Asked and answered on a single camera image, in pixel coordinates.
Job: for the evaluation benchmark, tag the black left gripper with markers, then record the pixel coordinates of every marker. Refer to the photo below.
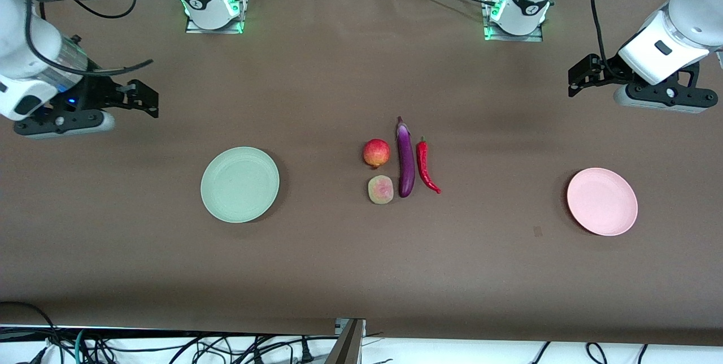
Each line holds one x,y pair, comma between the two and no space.
609,72

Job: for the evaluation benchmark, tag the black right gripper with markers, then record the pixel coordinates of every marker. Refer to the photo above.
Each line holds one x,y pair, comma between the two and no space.
90,94

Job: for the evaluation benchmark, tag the red chili pepper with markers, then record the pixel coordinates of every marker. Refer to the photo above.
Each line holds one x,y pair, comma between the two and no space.
422,160

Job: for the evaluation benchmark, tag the purple eggplant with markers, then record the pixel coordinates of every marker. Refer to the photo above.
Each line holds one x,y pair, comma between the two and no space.
405,166

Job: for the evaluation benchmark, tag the red pomegranate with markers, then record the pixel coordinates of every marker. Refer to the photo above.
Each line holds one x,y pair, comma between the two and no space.
376,152

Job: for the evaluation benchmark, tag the pink green peach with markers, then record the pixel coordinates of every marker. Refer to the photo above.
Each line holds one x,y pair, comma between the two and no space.
380,190

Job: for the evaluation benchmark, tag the pale green round plate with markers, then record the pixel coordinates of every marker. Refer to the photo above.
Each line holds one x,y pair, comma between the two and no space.
240,185

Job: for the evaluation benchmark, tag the pink round plate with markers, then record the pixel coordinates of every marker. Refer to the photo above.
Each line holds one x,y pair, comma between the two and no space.
602,202

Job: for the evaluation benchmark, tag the brown table cover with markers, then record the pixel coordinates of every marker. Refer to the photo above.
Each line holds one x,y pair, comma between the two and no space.
361,268

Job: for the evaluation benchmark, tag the aluminium frame post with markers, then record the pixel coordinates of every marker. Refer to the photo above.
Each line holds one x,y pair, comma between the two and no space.
347,347

